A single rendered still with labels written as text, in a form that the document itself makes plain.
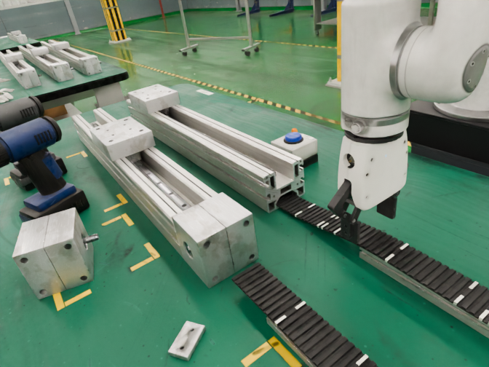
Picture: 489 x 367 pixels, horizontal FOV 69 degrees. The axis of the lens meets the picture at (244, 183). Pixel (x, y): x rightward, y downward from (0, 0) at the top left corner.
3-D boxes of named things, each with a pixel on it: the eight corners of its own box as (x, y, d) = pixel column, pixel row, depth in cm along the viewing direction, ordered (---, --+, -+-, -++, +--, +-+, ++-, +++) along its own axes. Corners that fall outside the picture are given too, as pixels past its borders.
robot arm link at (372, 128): (378, 125, 41) (377, 149, 43) (424, 103, 45) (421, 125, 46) (324, 111, 47) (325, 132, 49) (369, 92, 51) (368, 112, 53)
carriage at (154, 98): (182, 111, 115) (177, 91, 112) (150, 122, 110) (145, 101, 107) (162, 103, 127) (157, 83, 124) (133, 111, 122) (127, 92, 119)
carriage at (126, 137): (158, 155, 88) (151, 129, 85) (116, 172, 84) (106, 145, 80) (136, 138, 100) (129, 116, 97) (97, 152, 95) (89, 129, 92)
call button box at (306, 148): (318, 161, 87) (317, 137, 84) (288, 176, 83) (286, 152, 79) (296, 151, 93) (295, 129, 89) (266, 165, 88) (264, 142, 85)
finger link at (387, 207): (396, 184, 53) (392, 221, 57) (409, 176, 55) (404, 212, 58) (378, 177, 56) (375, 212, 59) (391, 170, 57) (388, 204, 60)
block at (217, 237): (270, 251, 62) (264, 206, 57) (209, 288, 56) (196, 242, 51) (241, 228, 68) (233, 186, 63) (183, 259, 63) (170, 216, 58)
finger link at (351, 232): (346, 215, 48) (345, 253, 52) (362, 206, 50) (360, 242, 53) (328, 206, 51) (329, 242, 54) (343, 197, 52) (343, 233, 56)
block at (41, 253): (108, 275, 62) (89, 232, 57) (38, 300, 59) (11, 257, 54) (105, 242, 70) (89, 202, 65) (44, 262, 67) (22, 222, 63)
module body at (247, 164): (305, 193, 76) (303, 158, 71) (268, 213, 71) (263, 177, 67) (158, 114, 135) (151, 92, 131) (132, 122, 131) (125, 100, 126)
